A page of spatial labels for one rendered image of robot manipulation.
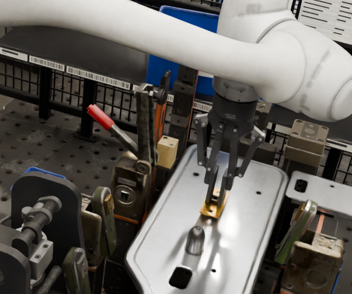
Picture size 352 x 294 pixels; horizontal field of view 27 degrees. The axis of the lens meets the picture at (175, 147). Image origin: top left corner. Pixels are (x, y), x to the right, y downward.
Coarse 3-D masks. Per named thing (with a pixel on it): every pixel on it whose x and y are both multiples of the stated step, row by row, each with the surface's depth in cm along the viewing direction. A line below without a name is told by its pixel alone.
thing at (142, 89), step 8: (144, 88) 130; (152, 88) 131; (136, 96) 129; (144, 96) 129; (152, 96) 130; (160, 96) 128; (136, 104) 130; (144, 104) 130; (152, 104) 132; (160, 104) 129; (144, 112) 130; (152, 112) 133; (144, 120) 131; (152, 120) 134; (144, 128) 132; (152, 128) 135; (144, 136) 133; (152, 136) 136; (144, 144) 134; (152, 144) 137; (144, 152) 135; (152, 152) 138
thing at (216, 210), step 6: (216, 192) 141; (228, 192) 141; (210, 198) 137; (216, 198) 138; (204, 204) 137; (210, 204) 137; (216, 204) 137; (222, 204) 138; (204, 210) 135; (210, 210) 136; (216, 210) 136; (216, 216) 134
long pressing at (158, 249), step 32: (192, 160) 151; (224, 160) 152; (192, 192) 142; (160, 224) 133; (192, 224) 134; (224, 224) 135; (256, 224) 137; (128, 256) 124; (160, 256) 126; (192, 256) 127; (224, 256) 128; (256, 256) 130; (160, 288) 120; (192, 288) 121; (224, 288) 122
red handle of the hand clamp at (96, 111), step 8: (88, 112) 135; (96, 112) 135; (96, 120) 136; (104, 120) 135; (112, 120) 136; (104, 128) 136; (112, 128) 136; (120, 136) 136; (128, 136) 137; (128, 144) 136; (136, 144) 137; (136, 152) 137; (152, 160) 138
